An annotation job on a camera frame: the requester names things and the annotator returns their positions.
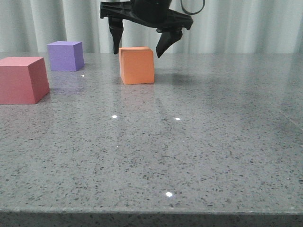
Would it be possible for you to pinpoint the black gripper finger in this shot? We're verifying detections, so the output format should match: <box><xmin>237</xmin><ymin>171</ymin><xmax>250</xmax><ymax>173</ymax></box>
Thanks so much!
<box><xmin>156</xmin><ymin>30</ymin><xmax>183</xmax><ymax>58</ymax></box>
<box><xmin>108</xmin><ymin>17</ymin><xmax>123</xmax><ymax>54</ymax></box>

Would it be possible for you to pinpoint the red foam cube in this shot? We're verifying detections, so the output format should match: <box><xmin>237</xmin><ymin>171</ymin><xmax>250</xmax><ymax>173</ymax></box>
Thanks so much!
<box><xmin>0</xmin><ymin>57</ymin><xmax>50</xmax><ymax>104</ymax></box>

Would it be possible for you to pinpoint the orange foam cube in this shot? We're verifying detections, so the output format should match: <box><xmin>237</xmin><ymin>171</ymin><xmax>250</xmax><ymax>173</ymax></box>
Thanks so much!
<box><xmin>119</xmin><ymin>46</ymin><xmax>154</xmax><ymax>85</ymax></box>

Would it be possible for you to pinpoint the purple foam cube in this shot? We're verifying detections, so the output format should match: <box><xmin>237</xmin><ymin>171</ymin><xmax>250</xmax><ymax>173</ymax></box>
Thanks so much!
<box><xmin>47</xmin><ymin>41</ymin><xmax>85</xmax><ymax>71</ymax></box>

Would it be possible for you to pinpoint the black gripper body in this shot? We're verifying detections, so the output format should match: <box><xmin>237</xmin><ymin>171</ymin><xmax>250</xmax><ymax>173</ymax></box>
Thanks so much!
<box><xmin>100</xmin><ymin>0</ymin><xmax>193</xmax><ymax>32</ymax></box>

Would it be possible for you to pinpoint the black cable loop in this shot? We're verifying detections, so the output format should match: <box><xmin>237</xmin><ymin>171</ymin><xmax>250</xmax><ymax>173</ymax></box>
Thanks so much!
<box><xmin>180</xmin><ymin>0</ymin><xmax>205</xmax><ymax>15</ymax></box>

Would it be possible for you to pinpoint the pale green curtain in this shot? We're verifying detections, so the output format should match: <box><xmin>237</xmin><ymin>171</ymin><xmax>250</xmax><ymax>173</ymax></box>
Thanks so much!
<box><xmin>0</xmin><ymin>0</ymin><xmax>303</xmax><ymax>53</ymax></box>

